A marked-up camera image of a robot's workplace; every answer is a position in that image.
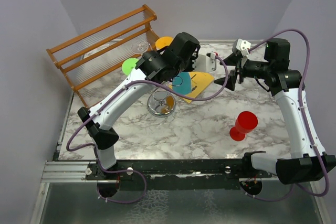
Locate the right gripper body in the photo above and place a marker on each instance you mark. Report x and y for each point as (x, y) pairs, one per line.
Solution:
(253, 68)

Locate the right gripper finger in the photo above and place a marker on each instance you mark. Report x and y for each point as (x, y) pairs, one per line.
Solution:
(229, 81)
(233, 59)

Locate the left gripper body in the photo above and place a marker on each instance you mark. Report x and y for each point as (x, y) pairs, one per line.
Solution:
(187, 66)

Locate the blue plastic wine glass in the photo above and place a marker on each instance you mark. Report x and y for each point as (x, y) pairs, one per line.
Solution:
(182, 83)

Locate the orange plastic wine glass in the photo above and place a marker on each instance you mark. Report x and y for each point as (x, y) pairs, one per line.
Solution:
(163, 42)

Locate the red plastic wine glass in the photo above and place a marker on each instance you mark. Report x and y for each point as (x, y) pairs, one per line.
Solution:
(245, 123)

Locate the chrome wine glass rack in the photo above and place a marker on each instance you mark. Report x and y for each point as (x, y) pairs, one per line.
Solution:
(161, 103)

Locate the clear wine glass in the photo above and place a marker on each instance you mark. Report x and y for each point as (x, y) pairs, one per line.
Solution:
(140, 47)

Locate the green plastic wine glass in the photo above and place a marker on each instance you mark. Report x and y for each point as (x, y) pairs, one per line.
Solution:
(128, 65)

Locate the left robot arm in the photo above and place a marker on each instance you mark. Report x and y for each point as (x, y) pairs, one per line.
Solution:
(154, 67)

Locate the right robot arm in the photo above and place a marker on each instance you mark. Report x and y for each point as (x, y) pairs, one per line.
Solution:
(309, 160)

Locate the wooden shelf rack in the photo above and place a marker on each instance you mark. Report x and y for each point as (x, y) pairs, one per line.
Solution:
(89, 59)

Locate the yellow paper booklet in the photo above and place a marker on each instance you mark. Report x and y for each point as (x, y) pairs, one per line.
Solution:
(200, 81)

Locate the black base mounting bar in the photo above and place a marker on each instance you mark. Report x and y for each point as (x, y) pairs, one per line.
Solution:
(157, 174)

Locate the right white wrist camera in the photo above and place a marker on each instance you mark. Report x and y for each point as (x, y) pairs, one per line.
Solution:
(242, 47)

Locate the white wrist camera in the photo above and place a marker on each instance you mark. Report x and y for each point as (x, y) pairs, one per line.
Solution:
(206, 63)
(242, 47)

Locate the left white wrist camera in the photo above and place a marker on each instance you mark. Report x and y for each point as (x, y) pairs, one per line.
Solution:
(206, 63)

